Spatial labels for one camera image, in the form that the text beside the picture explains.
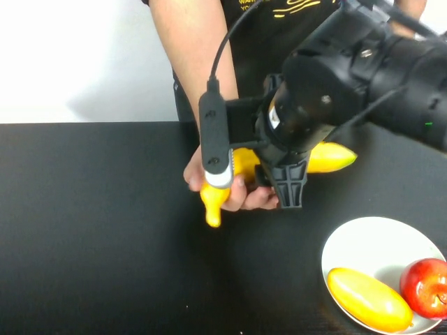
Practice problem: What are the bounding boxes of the yellow plastic banana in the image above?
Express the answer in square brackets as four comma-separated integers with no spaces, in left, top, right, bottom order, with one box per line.
[200,141,358,229]

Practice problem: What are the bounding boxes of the person's left forearm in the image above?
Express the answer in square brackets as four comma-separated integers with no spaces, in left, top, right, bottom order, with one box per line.
[390,0,429,38]

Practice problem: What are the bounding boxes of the black camera USB cable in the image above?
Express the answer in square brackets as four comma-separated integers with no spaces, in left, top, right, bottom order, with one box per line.
[208,0,265,93]

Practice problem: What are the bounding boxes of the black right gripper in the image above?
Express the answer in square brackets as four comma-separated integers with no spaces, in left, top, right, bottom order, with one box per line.
[254,73,338,211]

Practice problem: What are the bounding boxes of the black printed T-shirt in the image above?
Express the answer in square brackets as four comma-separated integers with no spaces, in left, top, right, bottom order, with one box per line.
[173,0,350,123]

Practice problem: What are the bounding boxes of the person's right hand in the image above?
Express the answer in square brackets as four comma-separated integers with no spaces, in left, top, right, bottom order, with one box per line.
[183,144,280,213]

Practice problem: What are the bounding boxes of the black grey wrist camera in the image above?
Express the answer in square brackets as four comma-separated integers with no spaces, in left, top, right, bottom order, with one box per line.
[198,80,234,191]

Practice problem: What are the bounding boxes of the orange-yellow plastic mango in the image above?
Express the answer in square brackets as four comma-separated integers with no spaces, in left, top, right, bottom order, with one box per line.
[327,267,415,334]

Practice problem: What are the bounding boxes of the person's right forearm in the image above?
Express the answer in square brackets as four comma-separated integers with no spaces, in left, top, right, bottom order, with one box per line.
[149,0,240,168]

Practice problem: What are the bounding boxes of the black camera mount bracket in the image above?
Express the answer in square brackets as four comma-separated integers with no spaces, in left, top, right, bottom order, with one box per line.
[225,96,267,145]

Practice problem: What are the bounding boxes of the round white plate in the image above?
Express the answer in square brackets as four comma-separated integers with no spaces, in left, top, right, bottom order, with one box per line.
[321,216,447,335]

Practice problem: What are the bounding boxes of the red plastic apple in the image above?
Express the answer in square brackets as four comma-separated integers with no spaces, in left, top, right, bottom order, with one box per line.
[400,258,447,320]

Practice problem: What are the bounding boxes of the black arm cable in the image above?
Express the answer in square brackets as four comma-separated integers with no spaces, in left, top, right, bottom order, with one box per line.
[382,3,444,38]
[331,85,409,137]

